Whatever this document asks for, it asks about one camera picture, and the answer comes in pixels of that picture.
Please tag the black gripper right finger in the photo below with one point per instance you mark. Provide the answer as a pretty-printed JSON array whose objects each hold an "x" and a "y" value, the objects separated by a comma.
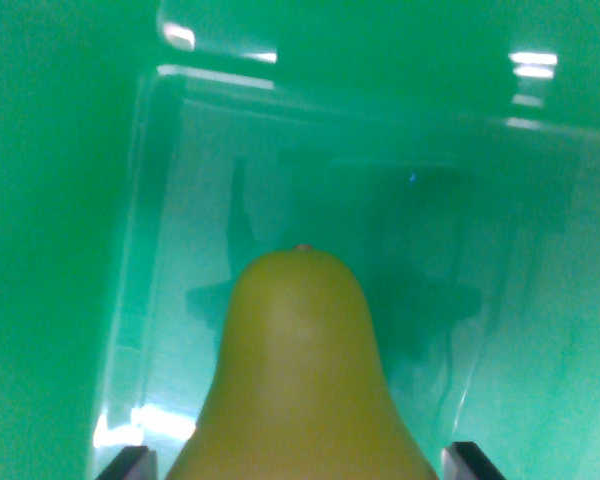
[{"x": 467, "y": 462}]

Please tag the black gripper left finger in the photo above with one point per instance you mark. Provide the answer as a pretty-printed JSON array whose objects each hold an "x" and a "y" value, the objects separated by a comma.
[{"x": 130, "y": 465}]

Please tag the green pear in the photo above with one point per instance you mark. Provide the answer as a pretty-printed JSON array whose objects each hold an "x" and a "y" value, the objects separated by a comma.
[{"x": 300, "y": 380}]

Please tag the green plastic bin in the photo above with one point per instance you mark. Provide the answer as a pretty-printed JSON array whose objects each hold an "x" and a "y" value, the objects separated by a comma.
[{"x": 405, "y": 175}]

